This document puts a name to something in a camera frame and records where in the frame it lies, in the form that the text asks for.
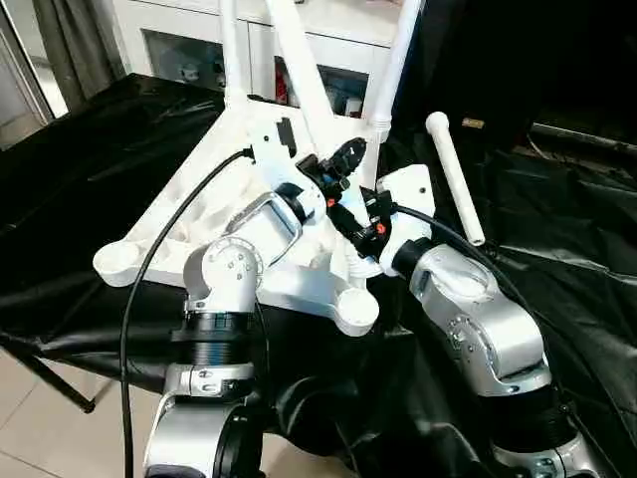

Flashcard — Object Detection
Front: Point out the white plastic table top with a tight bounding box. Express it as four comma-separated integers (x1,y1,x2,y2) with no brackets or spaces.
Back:
93,100,399,338

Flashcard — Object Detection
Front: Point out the white glass-door cabinet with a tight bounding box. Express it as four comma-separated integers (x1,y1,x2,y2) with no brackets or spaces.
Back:
109,0,399,116

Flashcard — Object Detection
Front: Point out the black plastic mat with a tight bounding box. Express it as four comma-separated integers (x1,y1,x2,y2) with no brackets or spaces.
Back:
0,75,637,478

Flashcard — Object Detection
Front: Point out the grey curtain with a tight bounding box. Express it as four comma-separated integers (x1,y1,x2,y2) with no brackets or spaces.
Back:
35,0,125,106

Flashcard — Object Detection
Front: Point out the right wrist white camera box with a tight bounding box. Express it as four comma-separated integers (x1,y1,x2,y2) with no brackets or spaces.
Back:
373,164,436,270

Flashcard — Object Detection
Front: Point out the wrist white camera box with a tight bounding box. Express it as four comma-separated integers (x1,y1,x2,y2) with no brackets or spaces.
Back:
249,115,324,215
373,164,436,270

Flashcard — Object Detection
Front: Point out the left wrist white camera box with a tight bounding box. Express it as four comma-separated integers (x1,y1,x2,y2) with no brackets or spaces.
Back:
249,115,324,215

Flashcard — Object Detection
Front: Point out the black metal table frame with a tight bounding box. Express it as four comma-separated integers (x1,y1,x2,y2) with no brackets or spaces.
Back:
0,339,96,414

